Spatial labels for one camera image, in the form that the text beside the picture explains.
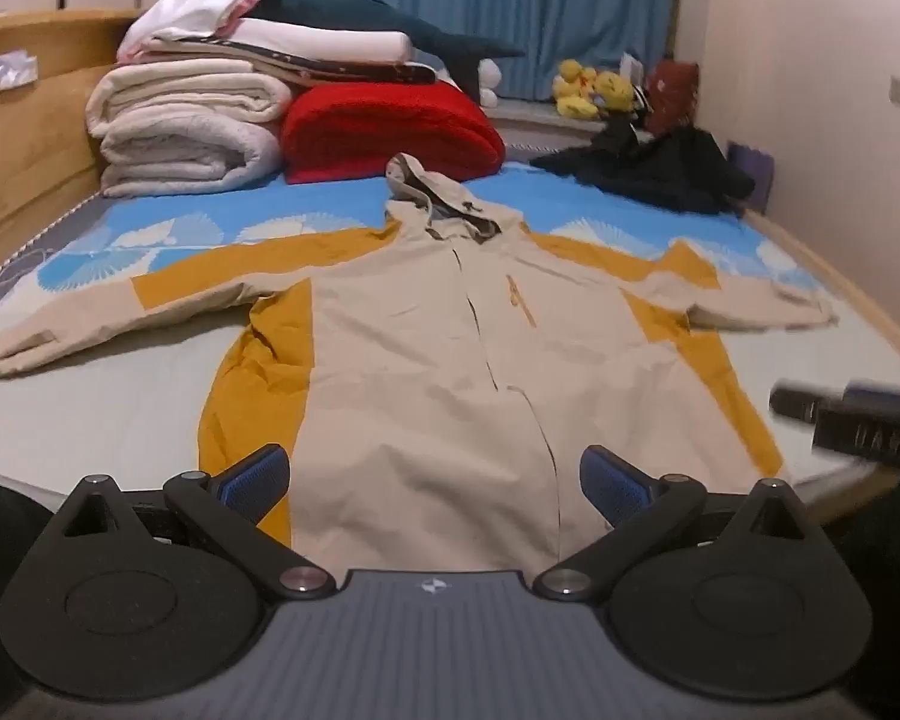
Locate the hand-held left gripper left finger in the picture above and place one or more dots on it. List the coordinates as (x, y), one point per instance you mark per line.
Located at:
(259, 484)

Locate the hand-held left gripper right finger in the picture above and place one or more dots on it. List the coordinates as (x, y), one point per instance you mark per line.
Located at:
(611, 491)

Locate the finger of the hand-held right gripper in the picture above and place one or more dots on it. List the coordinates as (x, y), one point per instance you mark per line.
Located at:
(799, 401)
(870, 427)

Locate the beige and mustard hooded jacket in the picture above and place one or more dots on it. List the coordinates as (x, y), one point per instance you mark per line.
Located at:
(420, 360)

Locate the black clothes pile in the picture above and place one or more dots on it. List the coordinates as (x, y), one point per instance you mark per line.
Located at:
(652, 165)

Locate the purple box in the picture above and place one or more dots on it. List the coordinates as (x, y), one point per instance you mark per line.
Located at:
(754, 169)

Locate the blue and white printed bedsheet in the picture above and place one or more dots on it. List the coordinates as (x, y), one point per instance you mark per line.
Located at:
(195, 225)

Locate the grey mattress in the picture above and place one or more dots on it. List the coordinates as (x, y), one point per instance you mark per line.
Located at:
(22, 259)

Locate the dark red bag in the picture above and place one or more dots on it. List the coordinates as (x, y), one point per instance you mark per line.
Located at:
(671, 94)

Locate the grey-white folded quilt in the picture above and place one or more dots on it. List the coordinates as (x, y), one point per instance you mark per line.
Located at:
(180, 157)

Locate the yellow plush toy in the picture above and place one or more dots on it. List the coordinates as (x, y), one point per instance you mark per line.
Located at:
(615, 94)
(576, 90)

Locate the white window ledge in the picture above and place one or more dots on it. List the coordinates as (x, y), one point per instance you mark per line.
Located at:
(540, 127)

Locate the red fleece blanket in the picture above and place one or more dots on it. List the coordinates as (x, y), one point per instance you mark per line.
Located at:
(390, 127)

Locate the wooden headboard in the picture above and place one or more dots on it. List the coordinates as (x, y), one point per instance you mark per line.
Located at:
(37, 142)

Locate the white blanket with dark trim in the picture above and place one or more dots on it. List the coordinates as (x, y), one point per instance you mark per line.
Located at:
(322, 45)

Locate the dark teal shark plush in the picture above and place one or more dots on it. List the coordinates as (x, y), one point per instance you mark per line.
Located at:
(375, 22)

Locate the blue curtain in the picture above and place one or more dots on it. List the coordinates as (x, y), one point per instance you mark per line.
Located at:
(525, 7)

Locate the pink and white cloth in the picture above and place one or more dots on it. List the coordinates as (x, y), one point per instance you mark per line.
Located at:
(187, 7)

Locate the clear plastic bag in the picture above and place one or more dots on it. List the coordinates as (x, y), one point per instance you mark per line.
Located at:
(4, 71)

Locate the wooden bed side rail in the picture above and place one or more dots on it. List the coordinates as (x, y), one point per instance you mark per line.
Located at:
(870, 307)

